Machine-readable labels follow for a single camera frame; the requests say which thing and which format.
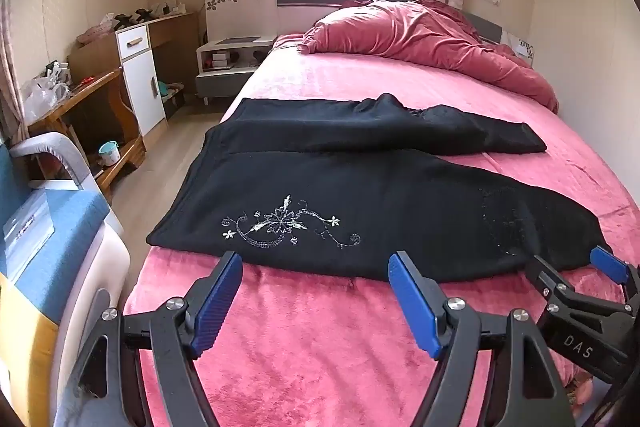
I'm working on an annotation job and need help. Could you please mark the grey and blue chair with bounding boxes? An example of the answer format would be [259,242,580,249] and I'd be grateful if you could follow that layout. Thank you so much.
[0,132,132,427]

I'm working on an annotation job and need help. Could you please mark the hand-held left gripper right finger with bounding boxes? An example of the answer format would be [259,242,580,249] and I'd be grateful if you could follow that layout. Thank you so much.
[387,251,576,427]

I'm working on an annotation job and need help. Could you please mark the pink plush bed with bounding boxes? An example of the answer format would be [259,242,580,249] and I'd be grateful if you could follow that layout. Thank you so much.
[122,32,640,427]

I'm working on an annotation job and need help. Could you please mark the teal cup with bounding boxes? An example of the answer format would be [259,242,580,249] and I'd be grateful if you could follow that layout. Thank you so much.
[98,141,121,167]

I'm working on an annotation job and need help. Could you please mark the black embroidered pants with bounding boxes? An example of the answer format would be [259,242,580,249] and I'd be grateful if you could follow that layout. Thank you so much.
[146,93,617,284]

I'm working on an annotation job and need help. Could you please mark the white and wood cabinet desk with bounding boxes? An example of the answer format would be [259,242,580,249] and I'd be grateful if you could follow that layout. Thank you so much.
[67,11,201,138]

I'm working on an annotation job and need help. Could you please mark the white and grey nightstand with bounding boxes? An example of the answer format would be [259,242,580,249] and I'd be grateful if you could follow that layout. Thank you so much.
[195,0,278,105]

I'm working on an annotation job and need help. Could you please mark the pink cloth bundle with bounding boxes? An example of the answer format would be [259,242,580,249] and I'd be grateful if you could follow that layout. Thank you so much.
[76,23,115,46]

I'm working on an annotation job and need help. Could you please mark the red duvet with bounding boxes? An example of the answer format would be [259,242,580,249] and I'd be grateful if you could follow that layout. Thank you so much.
[297,0,560,115]

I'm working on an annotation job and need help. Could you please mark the clear plastic bag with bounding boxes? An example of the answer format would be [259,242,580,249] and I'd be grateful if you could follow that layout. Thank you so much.
[22,74,71,124]

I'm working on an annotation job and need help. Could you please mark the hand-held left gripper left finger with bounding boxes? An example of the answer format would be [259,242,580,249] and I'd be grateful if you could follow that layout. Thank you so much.
[70,251,244,427]

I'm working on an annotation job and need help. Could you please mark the white paper sheet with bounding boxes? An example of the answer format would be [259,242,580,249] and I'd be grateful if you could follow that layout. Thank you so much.
[2,189,56,279]

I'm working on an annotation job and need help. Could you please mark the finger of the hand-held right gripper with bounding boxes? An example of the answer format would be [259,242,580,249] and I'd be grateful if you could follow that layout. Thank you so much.
[590,246,640,304]
[526,254,633,314]

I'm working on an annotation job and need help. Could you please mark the wooden side table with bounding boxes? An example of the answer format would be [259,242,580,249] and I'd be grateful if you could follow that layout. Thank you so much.
[27,67,148,202]

